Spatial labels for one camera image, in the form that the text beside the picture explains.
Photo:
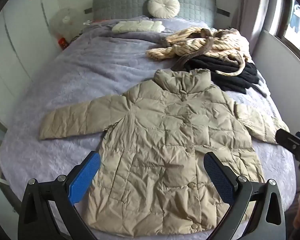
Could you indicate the black garment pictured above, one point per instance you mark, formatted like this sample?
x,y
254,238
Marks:
x,y
230,73

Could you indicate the small red object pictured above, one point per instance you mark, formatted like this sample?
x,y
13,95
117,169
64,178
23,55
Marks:
x,y
63,43

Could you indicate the round cream cushion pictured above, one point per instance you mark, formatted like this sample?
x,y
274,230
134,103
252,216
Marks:
x,y
163,5

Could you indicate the beige puffer jacket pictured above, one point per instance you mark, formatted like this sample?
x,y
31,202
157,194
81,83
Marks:
x,y
165,140

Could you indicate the white standing fan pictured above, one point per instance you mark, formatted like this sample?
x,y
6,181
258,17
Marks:
x,y
63,22

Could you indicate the window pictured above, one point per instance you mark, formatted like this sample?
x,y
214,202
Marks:
x,y
296,22

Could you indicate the grey window ledge panel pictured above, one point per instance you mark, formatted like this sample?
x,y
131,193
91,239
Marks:
x,y
280,60

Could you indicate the folded cream knit garment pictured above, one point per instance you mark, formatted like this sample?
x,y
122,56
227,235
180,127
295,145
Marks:
x,y
137,26

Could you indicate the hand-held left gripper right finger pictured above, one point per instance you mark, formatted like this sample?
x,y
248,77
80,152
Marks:
x,y
218,180

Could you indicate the cream striped garment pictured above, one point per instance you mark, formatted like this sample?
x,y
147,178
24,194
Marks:
x,y
190,43

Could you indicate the grey quilted bed headboard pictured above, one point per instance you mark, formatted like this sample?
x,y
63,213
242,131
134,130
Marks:
x,y
195,7

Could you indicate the lavender embossed blanket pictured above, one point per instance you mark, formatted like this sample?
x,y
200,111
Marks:
x,y
85,80

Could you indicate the white wardrobe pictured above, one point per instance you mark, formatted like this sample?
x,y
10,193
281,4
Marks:
x,y
20,37

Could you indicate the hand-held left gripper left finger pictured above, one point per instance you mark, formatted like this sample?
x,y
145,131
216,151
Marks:
x,y
85,177

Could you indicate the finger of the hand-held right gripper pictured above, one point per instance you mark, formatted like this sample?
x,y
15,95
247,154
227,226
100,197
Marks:
x,y
286,138

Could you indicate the pale curtain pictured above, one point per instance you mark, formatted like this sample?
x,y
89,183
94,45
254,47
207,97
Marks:
x,y
255,10

